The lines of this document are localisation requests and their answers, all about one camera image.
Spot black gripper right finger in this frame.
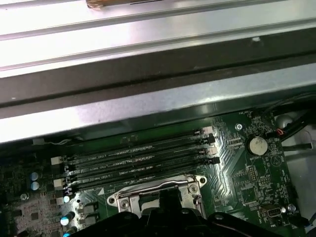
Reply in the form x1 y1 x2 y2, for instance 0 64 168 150
170 188 281 237

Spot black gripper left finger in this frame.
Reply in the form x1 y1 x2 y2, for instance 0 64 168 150
69 189 174 237

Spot silver CPU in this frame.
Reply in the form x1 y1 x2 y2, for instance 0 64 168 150
139 197 161 212

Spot metal socket cover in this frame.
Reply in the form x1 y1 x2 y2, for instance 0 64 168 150
127 187 198 213

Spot CPU socket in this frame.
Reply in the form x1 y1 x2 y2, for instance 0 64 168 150
106 174 208 215

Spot green motherboard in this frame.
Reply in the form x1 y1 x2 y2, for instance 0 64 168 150
0 110 309 237

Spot grey square power choke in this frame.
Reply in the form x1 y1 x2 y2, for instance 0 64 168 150
78 203 98 215
80 216 100 226

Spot silver USB port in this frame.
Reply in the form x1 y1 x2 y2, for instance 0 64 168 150
261 204 282 218

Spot silver coin battery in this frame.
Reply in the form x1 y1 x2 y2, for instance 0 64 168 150
244 135 269 157

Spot black PC case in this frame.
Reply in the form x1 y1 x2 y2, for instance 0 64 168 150
0 34 316 237

